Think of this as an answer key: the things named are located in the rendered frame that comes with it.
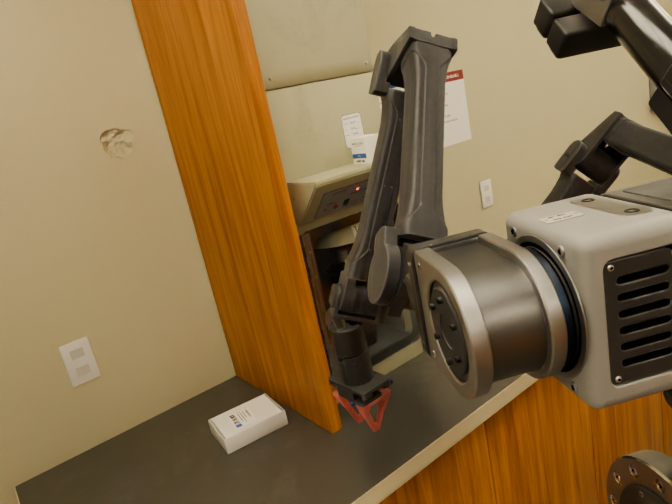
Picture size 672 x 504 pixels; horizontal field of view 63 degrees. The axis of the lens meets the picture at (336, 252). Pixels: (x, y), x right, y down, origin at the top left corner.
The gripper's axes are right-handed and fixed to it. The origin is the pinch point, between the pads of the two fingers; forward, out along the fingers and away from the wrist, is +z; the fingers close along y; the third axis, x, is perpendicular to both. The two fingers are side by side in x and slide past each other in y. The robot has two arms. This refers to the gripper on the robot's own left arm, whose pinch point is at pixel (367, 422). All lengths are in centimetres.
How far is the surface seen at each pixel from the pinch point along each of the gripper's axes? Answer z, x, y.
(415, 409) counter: 15.9, -23.6, 14.6
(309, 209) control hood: -35.1, -14.6, 26.1
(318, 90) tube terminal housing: -59, -28, 33
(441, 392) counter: 15.9, -32.5, 14.4
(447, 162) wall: -24, -114, 76
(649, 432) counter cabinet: 73, -116, 6
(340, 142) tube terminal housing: -47, -31, 33
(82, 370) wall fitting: -4, 33, 75
